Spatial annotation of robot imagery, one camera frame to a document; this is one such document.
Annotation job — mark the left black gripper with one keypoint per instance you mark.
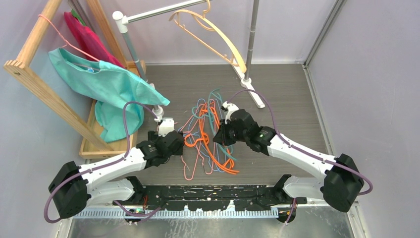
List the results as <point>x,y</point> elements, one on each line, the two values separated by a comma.
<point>154,137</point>

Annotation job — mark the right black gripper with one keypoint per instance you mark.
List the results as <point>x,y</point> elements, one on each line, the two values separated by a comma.
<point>222,133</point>

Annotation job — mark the orange plastic hanger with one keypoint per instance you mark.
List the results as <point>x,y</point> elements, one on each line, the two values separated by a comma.
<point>193,139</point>
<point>220,158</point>

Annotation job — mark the teal plastic hanger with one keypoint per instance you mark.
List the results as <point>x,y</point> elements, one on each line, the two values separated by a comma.
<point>214,94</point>

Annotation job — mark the beige plastic hanger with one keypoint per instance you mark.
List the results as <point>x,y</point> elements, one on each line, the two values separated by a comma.
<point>235,60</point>

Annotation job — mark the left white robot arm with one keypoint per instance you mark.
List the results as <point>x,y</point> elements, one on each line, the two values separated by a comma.
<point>76,187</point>

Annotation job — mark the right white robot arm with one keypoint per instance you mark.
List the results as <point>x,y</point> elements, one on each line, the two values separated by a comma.
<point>336,180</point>

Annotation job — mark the wooden tray base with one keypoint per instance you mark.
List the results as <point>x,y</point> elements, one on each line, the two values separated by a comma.
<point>88,150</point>

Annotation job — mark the teal shirt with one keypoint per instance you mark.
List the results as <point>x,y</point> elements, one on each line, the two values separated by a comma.
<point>119,93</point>

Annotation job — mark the magenta garment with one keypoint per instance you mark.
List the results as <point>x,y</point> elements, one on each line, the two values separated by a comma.
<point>89,41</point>

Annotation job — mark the metal clothes rack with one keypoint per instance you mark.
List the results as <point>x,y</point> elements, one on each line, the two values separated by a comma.
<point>198,6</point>

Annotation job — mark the wooden clothes rack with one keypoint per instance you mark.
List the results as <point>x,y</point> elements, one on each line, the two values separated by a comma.
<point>20,69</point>

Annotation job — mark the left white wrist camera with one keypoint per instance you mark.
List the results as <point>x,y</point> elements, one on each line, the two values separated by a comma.
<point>166,126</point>

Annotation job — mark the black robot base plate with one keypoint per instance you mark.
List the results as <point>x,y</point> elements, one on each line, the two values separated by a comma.
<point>211,201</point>

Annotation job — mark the pink wire hanger on rack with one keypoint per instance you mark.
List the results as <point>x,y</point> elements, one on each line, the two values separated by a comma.
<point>67,43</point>

